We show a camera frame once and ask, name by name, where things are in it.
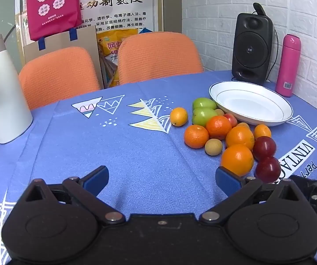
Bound brown paper bag blue handles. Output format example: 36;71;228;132
23;28;104;90

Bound white thermos jug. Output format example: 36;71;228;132
0;34;34;144

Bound blue printed tablecloth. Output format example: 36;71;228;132
0;70;317;265

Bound tan longan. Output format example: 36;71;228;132
204;139;223;156

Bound green apple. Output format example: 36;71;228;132
192;108;217;126
192;97;217;110

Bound black speaker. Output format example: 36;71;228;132
231;12;275;84

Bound magenta cloth bag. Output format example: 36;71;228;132
26;0;83;41

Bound tangerine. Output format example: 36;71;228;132
205;115;233;141
184;125;210;150

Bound yellow plastic bag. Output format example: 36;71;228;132
97;28;145;89

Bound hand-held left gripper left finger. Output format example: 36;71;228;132
21;166;126;225

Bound white plate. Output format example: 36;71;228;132
209;81;294;127

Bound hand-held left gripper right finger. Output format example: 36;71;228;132
199;166;304;225

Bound dark red plum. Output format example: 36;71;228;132
252;136;277;161
255;157;281;184

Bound pink bottle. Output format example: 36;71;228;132
275;34;302;98

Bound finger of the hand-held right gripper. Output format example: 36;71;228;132
289;174;317;202

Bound wall poster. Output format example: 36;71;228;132
77;0;163;34

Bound orange fabric chair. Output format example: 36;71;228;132
19;47;101;110
118;32;204;85

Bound black microphone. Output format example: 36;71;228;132
253;3;268;16

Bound small round orange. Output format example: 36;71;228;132
170;107;189;127

